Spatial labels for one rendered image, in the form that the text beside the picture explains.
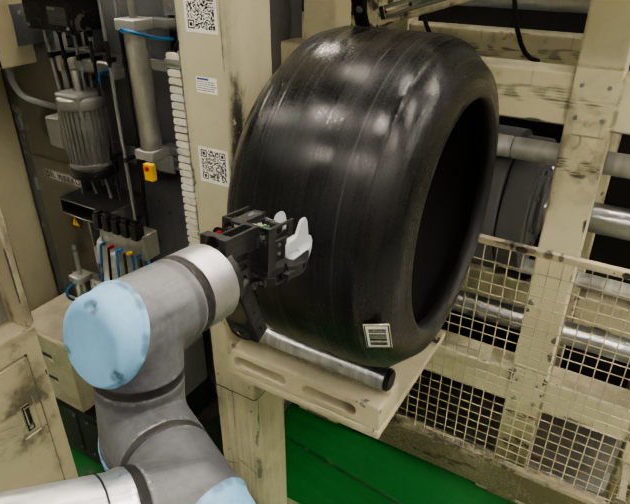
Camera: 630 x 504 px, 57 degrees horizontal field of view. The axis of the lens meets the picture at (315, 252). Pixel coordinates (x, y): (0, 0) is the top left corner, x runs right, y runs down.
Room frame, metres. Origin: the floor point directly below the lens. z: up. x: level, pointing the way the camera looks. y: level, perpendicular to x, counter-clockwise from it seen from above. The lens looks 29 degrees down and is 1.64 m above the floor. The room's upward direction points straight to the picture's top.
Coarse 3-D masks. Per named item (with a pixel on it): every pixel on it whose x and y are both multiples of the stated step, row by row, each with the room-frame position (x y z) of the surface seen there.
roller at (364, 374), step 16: (272, 336) 0.94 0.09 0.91; (288, 352) 0.92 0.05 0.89; (304, 352) 0.90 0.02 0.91; (320, 352) 0.89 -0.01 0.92; (336, 368) 0.86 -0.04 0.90; (352, 368) 0.85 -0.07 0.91; (368, 368) 0.84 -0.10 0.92; (384, 368) 0.84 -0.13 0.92; (368, 384) 0.83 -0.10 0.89; (384, 384) 0.81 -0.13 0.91
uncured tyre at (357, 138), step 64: (320, 64) 0.91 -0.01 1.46; (384, 64) 0.87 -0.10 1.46; (448, 64) 0.89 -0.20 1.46; (256, 128) 0.86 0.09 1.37; (320, 128) 0.81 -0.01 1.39; (384, 128) 0.78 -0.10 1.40; (448, 128) 0.83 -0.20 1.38; (256, 192) 0.80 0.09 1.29; (320, 192) 0.75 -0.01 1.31; (384, 192) 0.73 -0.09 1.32; (448, 192) 1.21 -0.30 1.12; (320, 256) 0.72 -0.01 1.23; (384, 256) 0.71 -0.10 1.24; (448, 256) 1.12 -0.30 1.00; (320, 320) 0.74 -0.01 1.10; (384, 320) 0.71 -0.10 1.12
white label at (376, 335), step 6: (366, 324) 0.70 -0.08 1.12; (372, 324) 0.70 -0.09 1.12; (378, 324) 0.70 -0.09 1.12; (384, 324) 0.70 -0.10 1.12; (366, 330) 0.71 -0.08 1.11; (372, 330) 0.70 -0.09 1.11; (378, 330) 0.70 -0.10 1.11; (384, 330) 0.70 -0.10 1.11; (366, 336) 0.71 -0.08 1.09; (372, 336) 0.71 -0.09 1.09; (378, 336) 0.71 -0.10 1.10; (384, 336) 0.71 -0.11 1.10; (390, 336) 0.71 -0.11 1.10; (366, 342) 0.72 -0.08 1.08; (372, 342) 0.71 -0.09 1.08; (378, 342) 0.71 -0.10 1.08; (384, 342) 0.71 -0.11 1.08; (390, 342) 0.71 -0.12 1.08
